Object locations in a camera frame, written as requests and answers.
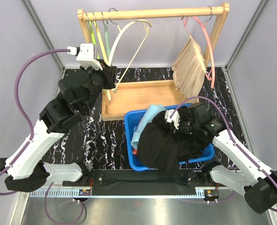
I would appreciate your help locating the blue plastic bin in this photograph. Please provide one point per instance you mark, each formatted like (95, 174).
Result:
(131, 122)

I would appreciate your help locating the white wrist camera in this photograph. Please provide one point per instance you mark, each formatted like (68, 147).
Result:
(86, 56)
(172, 117)

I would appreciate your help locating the black trousers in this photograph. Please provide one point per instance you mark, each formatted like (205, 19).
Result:
(158, 147)
(191, 146)

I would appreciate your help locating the yellow hanger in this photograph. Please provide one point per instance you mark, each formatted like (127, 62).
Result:
(102, 47)

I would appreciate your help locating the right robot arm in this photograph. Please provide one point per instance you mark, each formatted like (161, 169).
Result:
(256, 182)

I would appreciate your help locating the pink hanger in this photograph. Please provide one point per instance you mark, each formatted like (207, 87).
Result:
(211, 75)

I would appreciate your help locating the lime green hanger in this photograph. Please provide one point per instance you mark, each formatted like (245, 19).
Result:
(92, 33)

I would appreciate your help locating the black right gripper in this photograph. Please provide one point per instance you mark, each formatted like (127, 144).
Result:
(181, 120)

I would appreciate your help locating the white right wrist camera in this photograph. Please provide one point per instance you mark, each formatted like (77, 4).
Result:
(172, 117)

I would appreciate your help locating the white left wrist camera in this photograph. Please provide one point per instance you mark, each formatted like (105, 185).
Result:
(86, 56)

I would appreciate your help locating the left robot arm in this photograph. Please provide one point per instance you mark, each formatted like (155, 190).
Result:
(78, 94)

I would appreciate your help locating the mint green hanger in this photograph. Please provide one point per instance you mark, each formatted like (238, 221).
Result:
(105, 24)

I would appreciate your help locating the wooden clothes rack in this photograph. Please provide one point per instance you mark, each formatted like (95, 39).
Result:
(139, 95)

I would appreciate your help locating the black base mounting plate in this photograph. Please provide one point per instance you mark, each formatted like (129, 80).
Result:
(145, 184)

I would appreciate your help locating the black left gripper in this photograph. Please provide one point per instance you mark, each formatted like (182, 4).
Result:
(108, 73)

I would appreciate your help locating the red white patterned trousers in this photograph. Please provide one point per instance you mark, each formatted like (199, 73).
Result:
(135, 152)

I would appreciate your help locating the light blue trousers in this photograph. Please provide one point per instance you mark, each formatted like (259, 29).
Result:
(150, 113)

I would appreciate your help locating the cream white hanger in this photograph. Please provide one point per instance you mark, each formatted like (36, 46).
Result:
(129, 42)

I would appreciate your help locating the beige trousers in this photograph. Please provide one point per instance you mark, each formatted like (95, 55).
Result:
(189, 69)

